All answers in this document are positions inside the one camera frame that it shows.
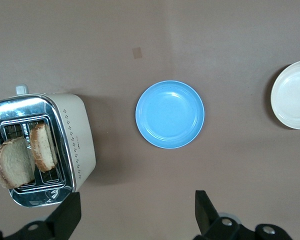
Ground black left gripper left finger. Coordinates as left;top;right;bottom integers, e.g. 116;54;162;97
0;191;81;240

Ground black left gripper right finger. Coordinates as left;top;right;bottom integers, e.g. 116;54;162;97
193;189;295;240

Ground thin toast bread slice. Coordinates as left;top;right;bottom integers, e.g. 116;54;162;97
29;122;59;173

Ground thick toast bread slice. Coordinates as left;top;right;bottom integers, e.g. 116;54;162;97
0;136;37;190

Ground blue round plate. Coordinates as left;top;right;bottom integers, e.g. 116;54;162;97
135;79;206;151

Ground beige round plate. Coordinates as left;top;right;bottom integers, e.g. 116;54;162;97
270;59;300;130

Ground beige chrome two-slot toaster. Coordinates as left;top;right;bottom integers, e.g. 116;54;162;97
0;84;97;208

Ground small brown tape square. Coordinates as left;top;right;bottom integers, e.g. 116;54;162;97
131;46;144;60

